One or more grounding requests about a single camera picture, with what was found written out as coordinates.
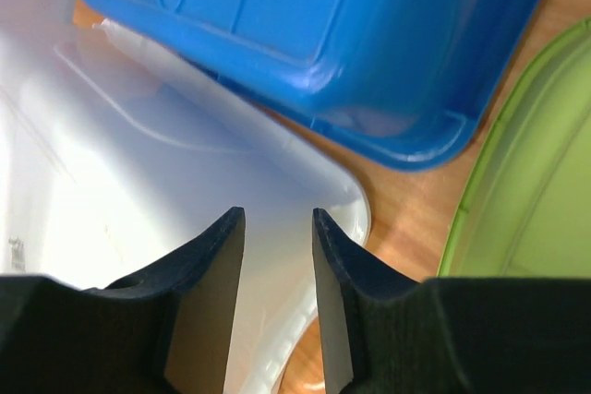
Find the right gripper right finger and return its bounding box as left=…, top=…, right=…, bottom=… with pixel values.
left=312, top=209, right=590, bottom=393

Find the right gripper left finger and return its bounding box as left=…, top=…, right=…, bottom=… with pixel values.
left=1, top=207, right=246, bottom=393

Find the white plastic tub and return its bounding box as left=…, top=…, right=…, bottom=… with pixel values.
left=1, top=0, right=370, bottom=393

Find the green plastic basin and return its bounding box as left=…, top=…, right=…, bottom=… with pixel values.
left=438, top=19, right=590, bottom=278

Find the blue plastic tub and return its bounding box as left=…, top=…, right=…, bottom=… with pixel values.
left=84, top=0, right=540, bottom=172

